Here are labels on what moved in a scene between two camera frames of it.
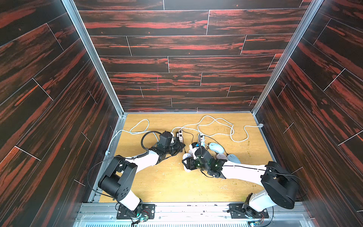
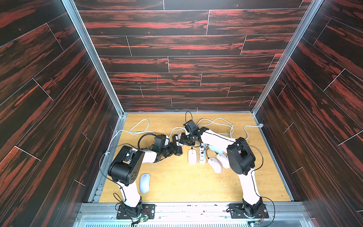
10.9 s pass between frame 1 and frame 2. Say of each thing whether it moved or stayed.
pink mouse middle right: stayed
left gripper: stayed
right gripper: moved
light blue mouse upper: stayed
